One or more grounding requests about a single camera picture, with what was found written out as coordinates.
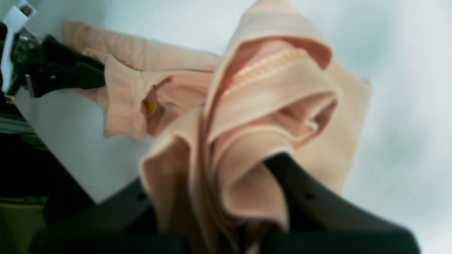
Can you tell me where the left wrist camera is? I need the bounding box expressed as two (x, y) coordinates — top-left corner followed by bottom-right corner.
(1, 0), (37, 94)

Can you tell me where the peach T-shirt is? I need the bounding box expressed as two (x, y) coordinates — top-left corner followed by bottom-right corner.
(62, 0), (371, 254)

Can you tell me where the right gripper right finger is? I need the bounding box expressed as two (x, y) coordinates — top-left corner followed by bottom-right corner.
(261, 153), (420, 254)

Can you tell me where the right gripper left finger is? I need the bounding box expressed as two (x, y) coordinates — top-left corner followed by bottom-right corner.
(30, 180), (191, 254)

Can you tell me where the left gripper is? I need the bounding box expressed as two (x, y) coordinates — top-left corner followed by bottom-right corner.
(1, 22), (106, 104)

